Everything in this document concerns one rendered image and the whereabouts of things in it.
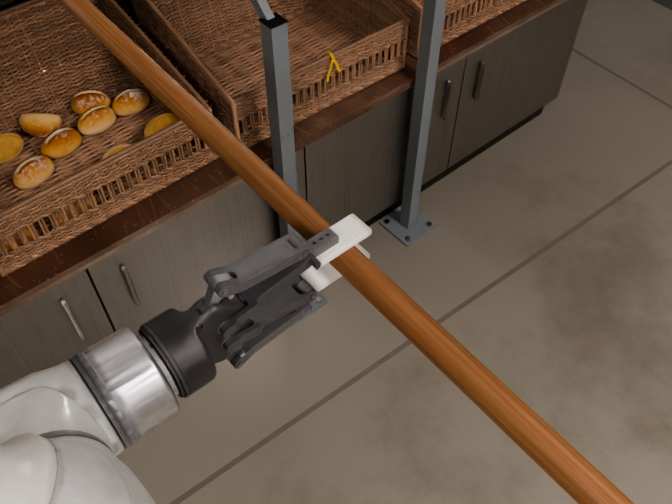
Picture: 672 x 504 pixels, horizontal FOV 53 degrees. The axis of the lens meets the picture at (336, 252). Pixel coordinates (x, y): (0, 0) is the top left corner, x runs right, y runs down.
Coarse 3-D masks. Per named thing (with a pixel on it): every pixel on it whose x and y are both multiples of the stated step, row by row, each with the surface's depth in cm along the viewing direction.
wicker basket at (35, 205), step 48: (48, 0) 159; (96, 0) 166; (0, 48) 156; (48, 48) 163; (96, 48) 170; (144, 48) 162; (0, 96) 160; (48, 96) 167; (96, 144) 164; (144, 144) 144; (0, 192) 153; (48, 192) 134; (96, 192) 154; (144, 192) 152; (0, 240) 133; (48, 240) 141
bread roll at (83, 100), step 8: (80, 96) 167; (88, 96) 167; (96, 96) 168; (104, 96) 169; (72, 104) 169; (80, 104) 168; (88, 104) 168; (96, 104) 168; (104, 104) 169; (80, 112) 169
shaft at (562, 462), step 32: (64, 0) 93; (96, 32) 89; (128, 64) 85; (160, 96) 81; (192, 96) 80; (192, 128) 78; (224, 128) 76; (224, 160) 75; (256, 160) 73; (256, 192) 73; (288, 192) 70; (320, 224) 68; (352, 256) 65; (384, 288) 63; (416, 320) 61; (448, 352) 59; (480, 384) 57; (512, 416) 55; (544, 448) 54; (576, 480) 52; (608, 480) 52
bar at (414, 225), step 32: (256, 0) 132; (288, 64) 140; (288, 96) 146; (416, 96) 185; (288, 128) 153; (416, 128) 192; (288, 160) 159; (416, 160) 200; (416, 192) 212; (288, 224) 176; (384, 224) 225; (416, 224) 225
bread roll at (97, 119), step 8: (88, 112) 163; (96, 112) 163; (104, 112) 164; (112, 112) 166; (80, 120) 163; (88, 120) 162; (96, 120) 163; (104, 120) 164; (112, 120) 166; (80, 128) 163; (88, 128) 163; (96, 128) 164; (104, 128) 165
